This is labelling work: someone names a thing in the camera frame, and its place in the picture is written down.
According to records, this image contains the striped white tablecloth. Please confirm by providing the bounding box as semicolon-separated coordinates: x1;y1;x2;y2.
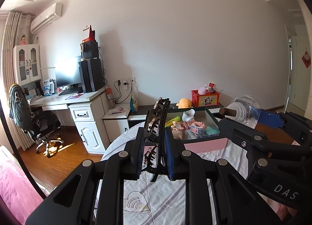
94;121;252;225

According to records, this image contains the black computer tower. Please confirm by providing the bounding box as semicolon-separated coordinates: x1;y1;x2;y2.
78;58;104;93

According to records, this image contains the pink pig plush toy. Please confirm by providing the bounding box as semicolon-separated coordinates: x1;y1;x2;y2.
171;121;185;140

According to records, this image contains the black computer monitor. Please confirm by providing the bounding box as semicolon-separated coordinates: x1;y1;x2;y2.
55;56;81;87

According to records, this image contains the pink bed cover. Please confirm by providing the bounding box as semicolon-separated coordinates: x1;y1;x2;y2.
1;146;43;224

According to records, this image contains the white computer desk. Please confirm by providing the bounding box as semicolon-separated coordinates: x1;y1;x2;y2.
30;87;110;154

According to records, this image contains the yellow highlighter marker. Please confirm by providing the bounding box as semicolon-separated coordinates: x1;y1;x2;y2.
165;116;181;127

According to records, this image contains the white glass-door cabinet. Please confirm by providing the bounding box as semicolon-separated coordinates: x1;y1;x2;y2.
13;44;41;86

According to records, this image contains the beige curtain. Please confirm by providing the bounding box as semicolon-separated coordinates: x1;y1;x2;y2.
1;12;32;151

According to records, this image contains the black keyboard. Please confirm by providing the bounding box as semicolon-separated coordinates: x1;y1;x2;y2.
59;87;83;96

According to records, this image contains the pink plush in crate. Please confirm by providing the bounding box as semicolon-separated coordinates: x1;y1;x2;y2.
198;86;207;96

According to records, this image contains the red calendar stand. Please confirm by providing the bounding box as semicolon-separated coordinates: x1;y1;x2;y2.
82;25;96;43

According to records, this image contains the orange cap bottle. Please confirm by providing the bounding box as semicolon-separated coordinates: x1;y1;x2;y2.
105;87;115;109

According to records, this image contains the black office chair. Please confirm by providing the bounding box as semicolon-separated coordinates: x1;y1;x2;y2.
8;83;65;159

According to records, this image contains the red storage crate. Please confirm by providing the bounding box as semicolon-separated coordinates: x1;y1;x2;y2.
191;90;219;107

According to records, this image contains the black speaker box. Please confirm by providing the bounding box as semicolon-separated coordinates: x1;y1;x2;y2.
80;41;99;59

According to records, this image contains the pink block toy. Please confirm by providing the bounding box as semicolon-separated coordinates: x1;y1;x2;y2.
190;121;206;134

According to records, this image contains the white paw-print cup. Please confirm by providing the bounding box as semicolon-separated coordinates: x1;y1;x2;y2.
182;109;195;122

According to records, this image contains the pink and green tray box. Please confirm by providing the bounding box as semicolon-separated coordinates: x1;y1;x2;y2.
166;107;227;153

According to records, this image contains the blue snack bag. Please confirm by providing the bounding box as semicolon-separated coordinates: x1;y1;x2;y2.
130;96;139;112

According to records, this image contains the dark jacket on chair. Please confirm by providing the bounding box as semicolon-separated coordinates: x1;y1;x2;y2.
9;83;33;133

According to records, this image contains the white air conditioner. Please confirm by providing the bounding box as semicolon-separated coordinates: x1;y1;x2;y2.
30;3;63;34

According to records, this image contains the yellow plush octopus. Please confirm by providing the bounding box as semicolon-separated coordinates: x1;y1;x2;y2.
176;98;192;109

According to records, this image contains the white wall socket strip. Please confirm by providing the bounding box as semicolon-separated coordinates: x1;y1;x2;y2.
116;77;136;90

